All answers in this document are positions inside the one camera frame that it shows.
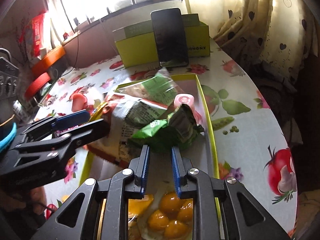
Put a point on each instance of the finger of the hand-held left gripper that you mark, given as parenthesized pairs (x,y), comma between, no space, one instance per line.
(85,132)
(72,118)

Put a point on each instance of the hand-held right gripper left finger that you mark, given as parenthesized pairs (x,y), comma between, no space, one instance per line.
(145,170)

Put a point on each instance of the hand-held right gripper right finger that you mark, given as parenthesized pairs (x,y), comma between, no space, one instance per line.
(176,172)

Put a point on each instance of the green snack packet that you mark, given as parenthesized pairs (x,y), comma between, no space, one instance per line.
(155,135)

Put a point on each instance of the red and white snack packet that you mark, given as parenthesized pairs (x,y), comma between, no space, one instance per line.
(125,122)

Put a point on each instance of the clear egg yolk packet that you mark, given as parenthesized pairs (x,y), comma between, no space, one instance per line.
(170,215)

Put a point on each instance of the shallow yellow-green box tray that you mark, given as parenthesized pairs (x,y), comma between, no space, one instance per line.
(208,135)

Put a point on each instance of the dark green foil packet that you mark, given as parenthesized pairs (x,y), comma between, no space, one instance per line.
(183,120)

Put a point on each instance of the pink jelly cup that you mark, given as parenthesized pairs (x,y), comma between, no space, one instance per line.
(185,100)
(80,100)

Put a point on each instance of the clear nut packet green label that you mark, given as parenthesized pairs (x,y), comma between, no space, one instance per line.
(155,87)

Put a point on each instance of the red round lid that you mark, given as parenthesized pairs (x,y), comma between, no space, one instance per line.
(40,83)

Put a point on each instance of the orange plastic tray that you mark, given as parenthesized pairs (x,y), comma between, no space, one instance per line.
(47,58)

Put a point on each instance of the fruit print tablecloth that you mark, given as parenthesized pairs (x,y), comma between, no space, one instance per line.
(250,135)

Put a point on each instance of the red tissue pack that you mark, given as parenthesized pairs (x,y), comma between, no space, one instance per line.
(37,35)

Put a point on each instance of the yellow-green carton box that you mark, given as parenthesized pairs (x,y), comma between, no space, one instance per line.
(140,52)

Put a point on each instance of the black smartphone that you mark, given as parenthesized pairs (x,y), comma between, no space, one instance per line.
(170,37)

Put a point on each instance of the heart print curtain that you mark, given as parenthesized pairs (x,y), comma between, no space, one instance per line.
(250,17)

